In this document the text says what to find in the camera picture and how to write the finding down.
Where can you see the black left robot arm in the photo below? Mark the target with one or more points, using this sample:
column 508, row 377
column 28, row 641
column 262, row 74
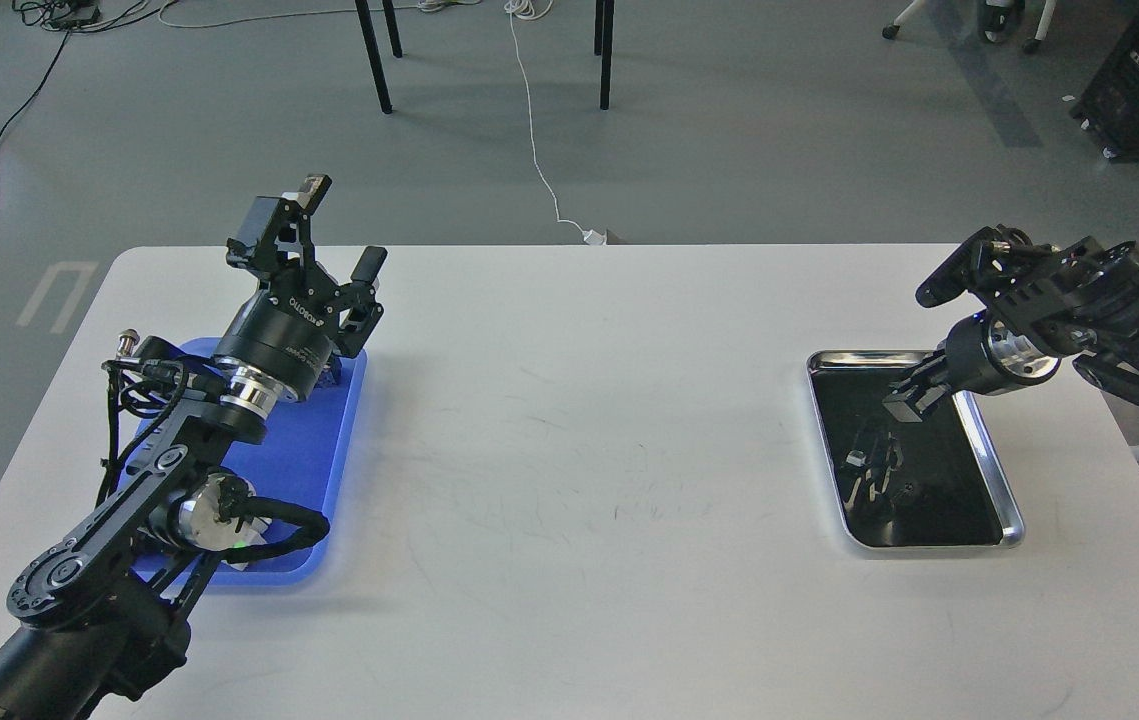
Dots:
column 106, row 610

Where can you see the silver metal tray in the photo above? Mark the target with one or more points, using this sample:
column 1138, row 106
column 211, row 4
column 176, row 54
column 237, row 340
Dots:
column 966, row 505

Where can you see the blue black switch block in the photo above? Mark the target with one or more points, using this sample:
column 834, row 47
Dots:
column 331, row 374

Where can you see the green white push button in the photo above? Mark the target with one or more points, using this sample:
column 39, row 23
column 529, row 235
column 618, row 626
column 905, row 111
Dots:
column 243, row 554

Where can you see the white power adapter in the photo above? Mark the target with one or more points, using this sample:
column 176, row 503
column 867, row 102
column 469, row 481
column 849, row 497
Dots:
column 594, row 237

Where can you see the blue plastic tray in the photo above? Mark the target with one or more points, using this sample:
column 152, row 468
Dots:
column 301, row 460

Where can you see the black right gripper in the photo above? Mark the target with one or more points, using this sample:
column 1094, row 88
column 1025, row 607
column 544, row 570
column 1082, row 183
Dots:
column 982, row 356

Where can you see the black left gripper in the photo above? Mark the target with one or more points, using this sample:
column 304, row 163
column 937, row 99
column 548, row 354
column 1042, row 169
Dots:
column 298, row 316

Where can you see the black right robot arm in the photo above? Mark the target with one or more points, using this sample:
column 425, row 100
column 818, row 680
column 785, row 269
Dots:
column 1040, row 305

